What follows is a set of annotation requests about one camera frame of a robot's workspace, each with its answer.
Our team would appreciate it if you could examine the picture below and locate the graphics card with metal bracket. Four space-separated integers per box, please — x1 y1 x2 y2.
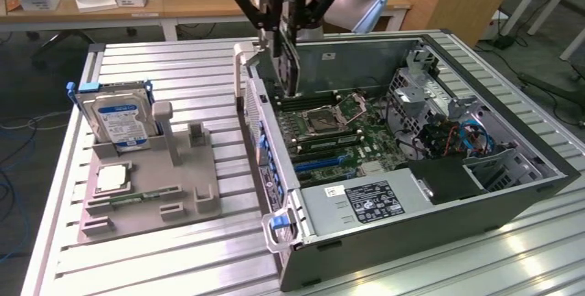
258 0 304 100

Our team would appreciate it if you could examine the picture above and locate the wooden desk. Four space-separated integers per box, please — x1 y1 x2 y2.
0 0 412 34

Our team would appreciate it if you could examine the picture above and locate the white floor cable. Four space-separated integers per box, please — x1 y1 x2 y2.
0 110 71 132

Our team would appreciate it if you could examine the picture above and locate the silver CPU chip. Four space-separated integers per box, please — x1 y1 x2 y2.
96 164 131 192

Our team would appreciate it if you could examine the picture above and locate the red wire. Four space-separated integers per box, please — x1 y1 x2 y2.
448 125 460 155

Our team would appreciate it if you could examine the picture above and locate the grey parts rack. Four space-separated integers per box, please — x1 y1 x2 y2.
78 101 224 244

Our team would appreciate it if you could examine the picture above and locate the open black PC case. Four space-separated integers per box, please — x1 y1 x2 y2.
232 32 584 293

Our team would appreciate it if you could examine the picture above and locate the grey disk bay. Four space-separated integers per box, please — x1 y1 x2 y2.
461 147 548 193

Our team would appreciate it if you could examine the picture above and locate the silver drive cage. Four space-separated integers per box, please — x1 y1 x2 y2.
387 44 459 136

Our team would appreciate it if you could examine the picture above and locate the black chair base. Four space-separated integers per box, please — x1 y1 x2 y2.
516 69 585 106
31 29 94 68

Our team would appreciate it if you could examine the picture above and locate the metal socket cover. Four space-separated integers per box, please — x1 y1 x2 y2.
335 92 371 123

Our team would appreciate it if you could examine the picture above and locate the grey power supply unit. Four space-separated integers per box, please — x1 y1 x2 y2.
299 167 433 238

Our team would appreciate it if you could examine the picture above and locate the hard disk in blue caddy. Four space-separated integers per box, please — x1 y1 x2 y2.
67 81 156 153

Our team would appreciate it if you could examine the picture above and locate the installed green RAM stick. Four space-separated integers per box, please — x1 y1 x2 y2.
299 134 361 147

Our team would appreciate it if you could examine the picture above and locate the CPU socket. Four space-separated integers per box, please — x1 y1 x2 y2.
303 107 345 134

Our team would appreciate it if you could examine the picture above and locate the green loose RAM stick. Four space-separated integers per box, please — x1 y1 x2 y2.
110 187 183 206

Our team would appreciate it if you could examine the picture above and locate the white table frame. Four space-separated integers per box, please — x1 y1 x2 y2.
500 0 585 61

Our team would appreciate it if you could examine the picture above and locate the blue wire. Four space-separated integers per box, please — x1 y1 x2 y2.
459 119 496 156

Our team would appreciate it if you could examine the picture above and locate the blue expansion slot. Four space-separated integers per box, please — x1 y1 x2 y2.
292 158 345 173

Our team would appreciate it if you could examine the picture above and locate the white floor device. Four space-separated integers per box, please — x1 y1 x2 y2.
483 10 512 42

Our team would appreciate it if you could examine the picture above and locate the green motherboard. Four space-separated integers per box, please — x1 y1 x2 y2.
268 82 404 188

